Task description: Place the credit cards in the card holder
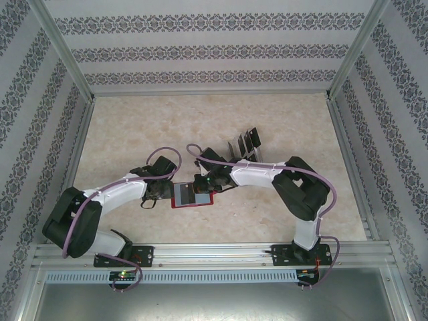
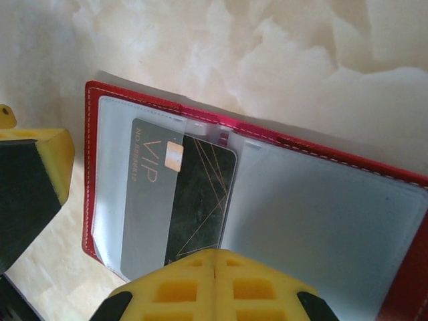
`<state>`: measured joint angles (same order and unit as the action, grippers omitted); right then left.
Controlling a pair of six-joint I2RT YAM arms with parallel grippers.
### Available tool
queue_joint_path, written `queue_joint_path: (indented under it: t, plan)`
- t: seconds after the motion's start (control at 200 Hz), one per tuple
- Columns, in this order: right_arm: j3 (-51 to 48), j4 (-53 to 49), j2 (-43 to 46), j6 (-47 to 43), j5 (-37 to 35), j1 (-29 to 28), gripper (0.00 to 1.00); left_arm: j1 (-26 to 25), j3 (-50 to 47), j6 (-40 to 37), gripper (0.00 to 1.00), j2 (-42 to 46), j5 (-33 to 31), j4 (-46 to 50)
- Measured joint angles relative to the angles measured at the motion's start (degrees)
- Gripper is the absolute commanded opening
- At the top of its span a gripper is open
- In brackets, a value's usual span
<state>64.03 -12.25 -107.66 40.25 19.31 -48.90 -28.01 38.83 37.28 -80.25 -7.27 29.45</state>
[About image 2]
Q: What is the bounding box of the red card holder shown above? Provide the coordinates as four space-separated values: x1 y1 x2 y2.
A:
82 80 428 321

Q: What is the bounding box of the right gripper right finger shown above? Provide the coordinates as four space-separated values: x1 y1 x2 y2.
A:
215 249 337 321

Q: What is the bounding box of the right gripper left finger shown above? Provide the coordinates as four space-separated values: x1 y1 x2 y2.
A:
88 249 217 321

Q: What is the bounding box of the black credit card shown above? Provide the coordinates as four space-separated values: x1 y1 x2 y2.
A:
120 116 239 284

